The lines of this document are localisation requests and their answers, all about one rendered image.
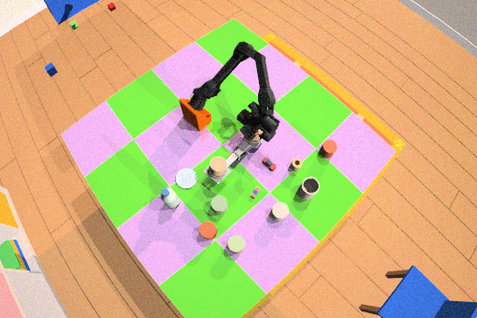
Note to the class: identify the red toy car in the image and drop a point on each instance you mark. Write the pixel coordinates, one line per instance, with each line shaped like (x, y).
(269, 163)

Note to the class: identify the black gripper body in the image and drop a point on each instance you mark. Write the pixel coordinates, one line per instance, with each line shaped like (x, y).
(243, 117)

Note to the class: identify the white round dish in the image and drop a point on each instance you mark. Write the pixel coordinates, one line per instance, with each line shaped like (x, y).
(186, 178)

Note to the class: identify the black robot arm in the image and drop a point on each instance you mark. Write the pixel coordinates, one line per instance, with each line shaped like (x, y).
(266, 96)

